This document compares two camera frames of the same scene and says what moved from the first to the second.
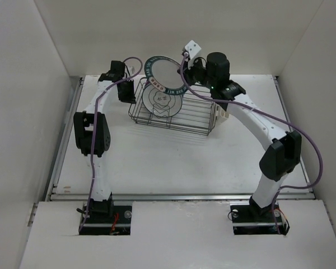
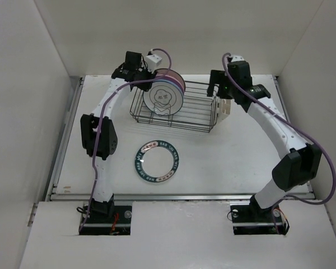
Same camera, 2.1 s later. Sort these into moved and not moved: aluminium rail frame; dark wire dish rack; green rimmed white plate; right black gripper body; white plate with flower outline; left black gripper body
Moved: left black gripper body; green rimmed white plate; right black gripper body
Not moved: dark wire dish rack; aluminium rail frame; white plate with flower outline
